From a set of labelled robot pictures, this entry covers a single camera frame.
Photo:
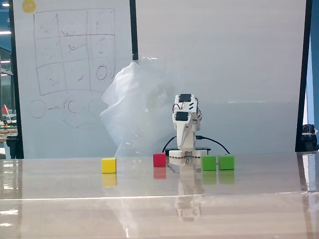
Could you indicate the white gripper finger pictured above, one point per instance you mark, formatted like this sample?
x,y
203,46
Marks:
x,y
190,137
180,135

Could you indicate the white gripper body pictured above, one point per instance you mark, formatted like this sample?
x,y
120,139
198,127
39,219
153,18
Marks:
x,y
181,127

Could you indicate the green wooden cube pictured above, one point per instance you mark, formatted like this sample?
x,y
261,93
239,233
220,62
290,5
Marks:
x,y
208,163
226,162

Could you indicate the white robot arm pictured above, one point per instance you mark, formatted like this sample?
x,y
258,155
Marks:
x,y
174,156

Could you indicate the red wooden cube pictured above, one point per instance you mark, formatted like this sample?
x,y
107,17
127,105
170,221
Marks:
x,y
159,160

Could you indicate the yellow wooden cube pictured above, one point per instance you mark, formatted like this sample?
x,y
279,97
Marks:
x,y
109,165

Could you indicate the black table clamp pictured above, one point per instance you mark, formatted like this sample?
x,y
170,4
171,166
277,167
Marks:
x,y
202,150

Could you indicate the clear plastic bag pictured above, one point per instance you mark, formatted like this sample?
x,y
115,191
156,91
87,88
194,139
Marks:
x,y
134,104

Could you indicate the plain whiteboard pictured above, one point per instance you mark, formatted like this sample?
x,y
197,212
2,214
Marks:
x,y
249,74

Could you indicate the whiteboard with marker drawings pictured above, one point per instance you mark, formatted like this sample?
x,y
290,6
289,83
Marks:
x,y
74,124

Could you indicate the black and white device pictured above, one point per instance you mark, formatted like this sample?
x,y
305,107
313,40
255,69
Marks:
x,y
309,139

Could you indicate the black chair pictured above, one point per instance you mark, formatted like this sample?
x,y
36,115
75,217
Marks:
x,y
12,147

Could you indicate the small red flag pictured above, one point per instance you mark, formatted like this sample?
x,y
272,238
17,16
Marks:
x,y
5,109

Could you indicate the yellow round magnet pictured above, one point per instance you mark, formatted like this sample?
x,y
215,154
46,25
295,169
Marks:
x,y
29,6

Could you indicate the black whiteboard frame post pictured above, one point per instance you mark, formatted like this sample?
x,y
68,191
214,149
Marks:
x,y
17,99
302,99

